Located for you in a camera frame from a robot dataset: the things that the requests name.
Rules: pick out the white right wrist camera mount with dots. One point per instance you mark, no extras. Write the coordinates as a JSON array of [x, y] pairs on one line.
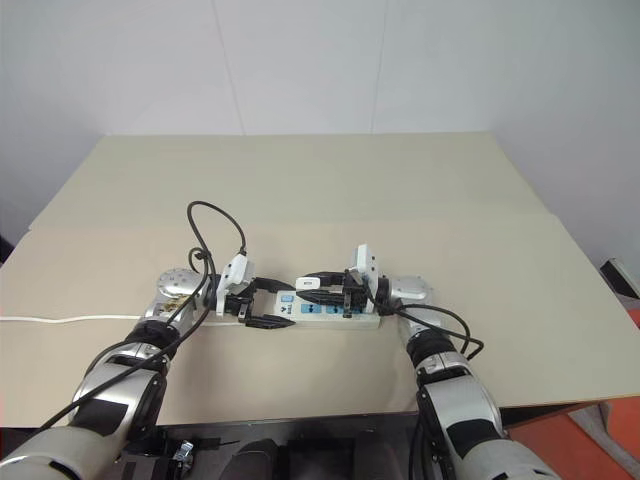
[[367, 262]]

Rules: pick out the black and white frame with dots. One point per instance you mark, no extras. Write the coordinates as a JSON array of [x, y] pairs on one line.
[[620, 277]]

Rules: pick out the dark rounded shape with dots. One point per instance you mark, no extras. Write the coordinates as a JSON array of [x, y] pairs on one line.
[[257, 457]]

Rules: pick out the black robot base panel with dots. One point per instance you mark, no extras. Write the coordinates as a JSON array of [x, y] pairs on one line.
[[300, 425]]

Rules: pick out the white charger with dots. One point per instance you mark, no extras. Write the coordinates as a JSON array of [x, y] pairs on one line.
[[306, 283]]

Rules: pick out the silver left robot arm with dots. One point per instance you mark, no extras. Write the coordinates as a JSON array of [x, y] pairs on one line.
[[115, 395]]

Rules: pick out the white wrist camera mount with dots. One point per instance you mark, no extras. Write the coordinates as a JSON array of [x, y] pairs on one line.
[[367, 262], [239, 272]]

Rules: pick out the dark object at wall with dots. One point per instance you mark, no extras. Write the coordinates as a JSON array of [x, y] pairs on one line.
[[5, 245]]

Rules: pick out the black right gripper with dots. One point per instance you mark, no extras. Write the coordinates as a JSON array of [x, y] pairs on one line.
[[356, 300]]

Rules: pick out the small silver metal clip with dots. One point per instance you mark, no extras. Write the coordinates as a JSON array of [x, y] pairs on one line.
[[183, 452]]

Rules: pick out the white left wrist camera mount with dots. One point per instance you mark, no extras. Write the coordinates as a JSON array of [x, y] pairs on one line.
[[239, 272]]

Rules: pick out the white power strip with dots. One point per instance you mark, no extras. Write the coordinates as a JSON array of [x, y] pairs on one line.
[[320, 321]]

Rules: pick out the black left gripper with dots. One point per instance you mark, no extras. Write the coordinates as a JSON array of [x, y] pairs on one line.
[[237, 302]]

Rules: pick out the orange floor mat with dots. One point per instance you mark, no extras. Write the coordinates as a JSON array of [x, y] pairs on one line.
[[600, 450]]

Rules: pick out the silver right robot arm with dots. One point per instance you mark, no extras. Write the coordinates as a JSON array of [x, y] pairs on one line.
[[450, 400]]

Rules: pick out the orange block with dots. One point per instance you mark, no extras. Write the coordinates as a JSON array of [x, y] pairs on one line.
[[634, 319]]

